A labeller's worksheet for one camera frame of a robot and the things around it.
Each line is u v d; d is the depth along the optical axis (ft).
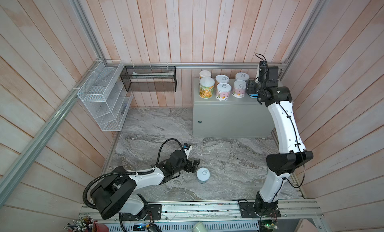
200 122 2.91
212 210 2.48
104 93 2.26
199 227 2.09
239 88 2.44
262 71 1.84
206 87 2.35
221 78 2.60
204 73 2.60
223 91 2.40
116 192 1.39
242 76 2.66
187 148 2.50
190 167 2.51
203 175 2.63
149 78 3.43
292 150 1.52
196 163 2.56
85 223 1.85
